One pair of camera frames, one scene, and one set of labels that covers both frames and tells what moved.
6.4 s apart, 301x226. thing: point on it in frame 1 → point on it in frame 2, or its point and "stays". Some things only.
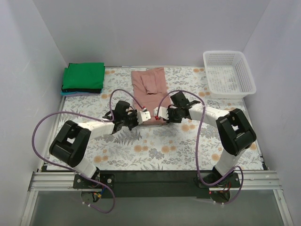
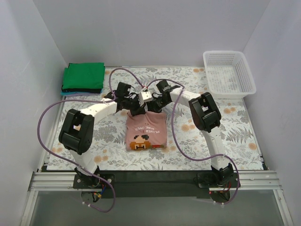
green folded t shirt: x=83 y=76 stays
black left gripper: x=134 y=117 → x=135 y=110
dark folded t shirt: x=85 y=90 stays
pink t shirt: x=149 y=86 → x=146 y=131
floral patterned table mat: x=194 y=142 stays
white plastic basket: x=228 y=74 stays
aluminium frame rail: x=257 y=181 stays
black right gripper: x=170 y=115 → x=153 y=106
